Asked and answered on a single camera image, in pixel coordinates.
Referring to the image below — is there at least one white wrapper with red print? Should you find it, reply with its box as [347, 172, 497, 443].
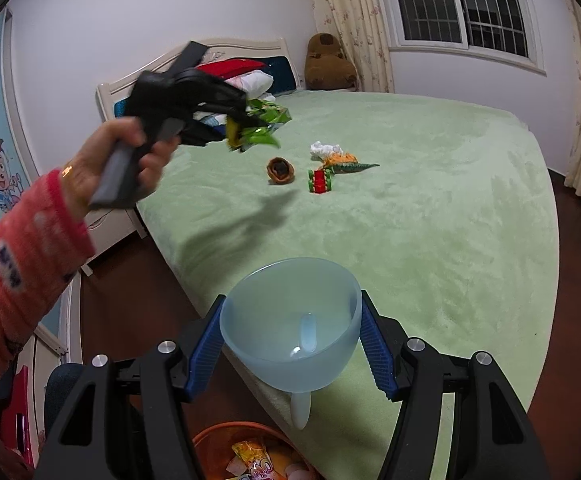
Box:
[243, 460, 277, 480]

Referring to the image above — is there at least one orange plastic bin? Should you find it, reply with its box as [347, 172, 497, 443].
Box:
[193, 422, 322, 480]

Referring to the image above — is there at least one white nightstand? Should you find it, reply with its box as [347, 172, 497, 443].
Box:
[83, 205, 149, 277]

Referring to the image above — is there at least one brown plush toy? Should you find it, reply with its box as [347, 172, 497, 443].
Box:
[304, 33, 359, 91]

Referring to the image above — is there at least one white bed with blue headboard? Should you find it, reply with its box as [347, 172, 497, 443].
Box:
[95, 37, 561, 480]

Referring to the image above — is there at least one person's left forearm red sleeve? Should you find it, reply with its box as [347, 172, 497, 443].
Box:
[0, 170, 96, 397]

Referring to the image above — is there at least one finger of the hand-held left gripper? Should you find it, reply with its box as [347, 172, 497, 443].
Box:
[195, 77, 249, 114]
[184, 119, 244, 152]

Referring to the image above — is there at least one orange snack packet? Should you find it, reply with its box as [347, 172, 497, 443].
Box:
[231, 440, 272, 467]

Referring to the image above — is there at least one green fleece blanket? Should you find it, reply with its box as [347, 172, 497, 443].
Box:
[135, 91, 561, 480]

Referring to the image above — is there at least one barred window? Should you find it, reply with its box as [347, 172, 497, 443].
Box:
[373, 0, 547, 74]

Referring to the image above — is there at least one green yellow snack bag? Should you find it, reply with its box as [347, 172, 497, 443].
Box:
[225, 97, 292, 154]

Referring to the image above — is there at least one person's left hand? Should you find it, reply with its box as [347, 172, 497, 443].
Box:
[62, 116, 180, 218]

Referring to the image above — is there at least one translucent blue plastic funnel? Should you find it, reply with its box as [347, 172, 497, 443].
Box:
[219, 257, 362, 431]

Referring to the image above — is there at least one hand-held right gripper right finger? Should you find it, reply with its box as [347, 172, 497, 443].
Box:
[359, 290, 553, 480]

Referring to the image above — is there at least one crumpled white tissue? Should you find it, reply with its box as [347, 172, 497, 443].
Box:
[310, 141, 344, 160]

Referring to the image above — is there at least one red plastic object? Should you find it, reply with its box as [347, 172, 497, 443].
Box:
[0, 365, 39, 469]

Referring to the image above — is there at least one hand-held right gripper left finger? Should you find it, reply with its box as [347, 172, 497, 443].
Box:
[35, 295, 227, 480]

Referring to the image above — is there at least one red pillow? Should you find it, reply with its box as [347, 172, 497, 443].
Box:
[195, 58, 267, 81]

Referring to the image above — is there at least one orange brown fruit shell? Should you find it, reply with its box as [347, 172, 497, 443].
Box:
[268, 157, 296, 185]

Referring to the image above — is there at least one green toy dinosaur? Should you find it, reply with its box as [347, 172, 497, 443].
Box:
[327, 160, 380, 174]

